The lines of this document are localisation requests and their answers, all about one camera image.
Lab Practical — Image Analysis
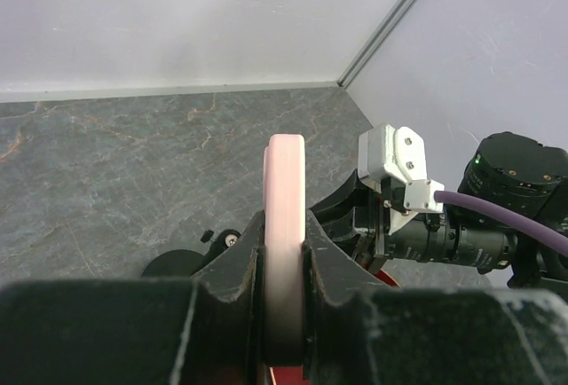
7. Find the black phone stand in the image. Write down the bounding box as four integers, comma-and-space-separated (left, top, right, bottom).
141, 229, 241, 278

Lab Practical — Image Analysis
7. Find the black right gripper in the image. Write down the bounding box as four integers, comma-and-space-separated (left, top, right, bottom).
310, 169, 449, 273

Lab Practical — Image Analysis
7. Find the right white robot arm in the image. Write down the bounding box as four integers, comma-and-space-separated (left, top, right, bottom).
312, 131, 567, 296

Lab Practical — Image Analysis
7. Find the pink smartphone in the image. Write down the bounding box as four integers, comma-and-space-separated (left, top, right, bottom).
263, 134, 306, 366

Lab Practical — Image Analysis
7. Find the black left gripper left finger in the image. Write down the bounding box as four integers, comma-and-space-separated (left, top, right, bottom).
1, 213, 264, 384

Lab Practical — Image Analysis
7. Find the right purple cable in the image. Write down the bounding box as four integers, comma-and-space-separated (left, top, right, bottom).
433, 189, 568, 258

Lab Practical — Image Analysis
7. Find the right aluminium frame post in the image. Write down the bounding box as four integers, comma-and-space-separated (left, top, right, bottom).
336, 0, 417, 89

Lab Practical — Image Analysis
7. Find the red round tray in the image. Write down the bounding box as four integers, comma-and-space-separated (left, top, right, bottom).
266, 270, 400, 385

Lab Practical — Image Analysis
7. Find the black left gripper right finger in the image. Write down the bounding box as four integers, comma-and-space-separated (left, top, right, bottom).
304, 214, 567, 384

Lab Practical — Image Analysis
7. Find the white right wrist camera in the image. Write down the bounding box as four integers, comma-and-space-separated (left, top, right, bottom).
357, 123, 445, 235

